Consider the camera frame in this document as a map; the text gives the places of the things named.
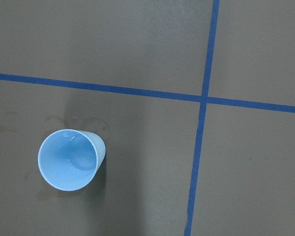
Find light blue plastic cup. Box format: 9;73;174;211
37;129;106;191

